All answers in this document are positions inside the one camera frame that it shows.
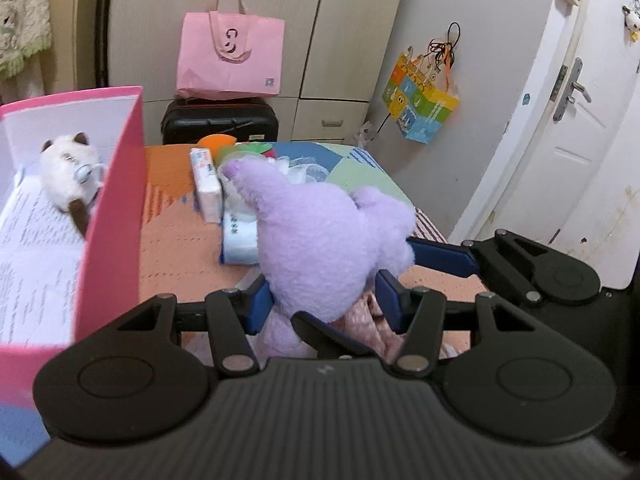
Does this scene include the purple plush toy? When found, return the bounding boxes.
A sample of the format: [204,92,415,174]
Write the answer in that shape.
[220,157,417,361]

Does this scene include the black suitcase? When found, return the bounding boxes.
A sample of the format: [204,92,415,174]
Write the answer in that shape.
[161,97,279,146]

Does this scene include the light blue wet wipes packet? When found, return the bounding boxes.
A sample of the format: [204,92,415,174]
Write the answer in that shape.
[220,207,262,266]

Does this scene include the orange mango toy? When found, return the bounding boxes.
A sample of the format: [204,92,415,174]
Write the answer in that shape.
[197,134,239,154]

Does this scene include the white tissue packet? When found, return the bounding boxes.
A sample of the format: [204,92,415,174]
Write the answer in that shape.
[189,147,224,224]

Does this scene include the beige wardrobe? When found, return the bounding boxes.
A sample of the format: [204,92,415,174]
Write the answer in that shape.
[107,0,412,144]

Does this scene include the red strawberry plush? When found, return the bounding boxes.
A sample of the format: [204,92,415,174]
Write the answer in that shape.
[216,141,275,171]

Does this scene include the metal door handle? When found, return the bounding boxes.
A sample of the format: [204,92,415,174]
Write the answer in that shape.
[550,57,592,122]

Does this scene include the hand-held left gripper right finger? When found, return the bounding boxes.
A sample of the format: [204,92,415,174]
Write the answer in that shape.
[376,269,532,378]

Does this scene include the black upright frame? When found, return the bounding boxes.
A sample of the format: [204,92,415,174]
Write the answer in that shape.
[94,0,115,92]

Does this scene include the cream knit cloth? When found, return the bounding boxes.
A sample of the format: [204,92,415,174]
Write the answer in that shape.
[0,0,54,80]

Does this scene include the orange and black cords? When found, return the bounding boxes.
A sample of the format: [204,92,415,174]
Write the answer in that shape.
[426,22,462,92]

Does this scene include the pink cardboard box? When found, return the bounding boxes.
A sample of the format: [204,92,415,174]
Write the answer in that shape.
[0,86,147,411]

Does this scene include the clear plastic bag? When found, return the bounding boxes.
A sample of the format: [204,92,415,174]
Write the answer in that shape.
[270,154,332,190]

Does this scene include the white cat plush toy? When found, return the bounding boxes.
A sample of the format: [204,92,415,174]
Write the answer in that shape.
[39,132,107,238]

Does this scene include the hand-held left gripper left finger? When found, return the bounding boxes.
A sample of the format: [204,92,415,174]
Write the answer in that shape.
[116,275,275,378]

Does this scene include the pink tote bag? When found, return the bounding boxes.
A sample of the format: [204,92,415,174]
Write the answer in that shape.
[175,0,287,101]

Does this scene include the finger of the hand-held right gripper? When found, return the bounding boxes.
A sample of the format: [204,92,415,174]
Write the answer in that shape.
[407,230,548,306]
[291,311,381,359]

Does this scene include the striped bed sheet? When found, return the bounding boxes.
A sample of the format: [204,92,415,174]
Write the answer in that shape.
[412,206,451,246]

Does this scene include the white door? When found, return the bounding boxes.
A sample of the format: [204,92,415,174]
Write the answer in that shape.
[447,0,640,292]

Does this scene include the small white plush pendant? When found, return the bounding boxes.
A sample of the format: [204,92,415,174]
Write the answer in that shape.
[621,4,640,41]

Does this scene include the patchwork knit blanket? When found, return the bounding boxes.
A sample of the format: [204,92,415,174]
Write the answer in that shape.
[137,141,490,361]

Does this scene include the colourful gift bag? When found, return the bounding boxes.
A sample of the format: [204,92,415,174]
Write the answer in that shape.
[382,50,460,145]

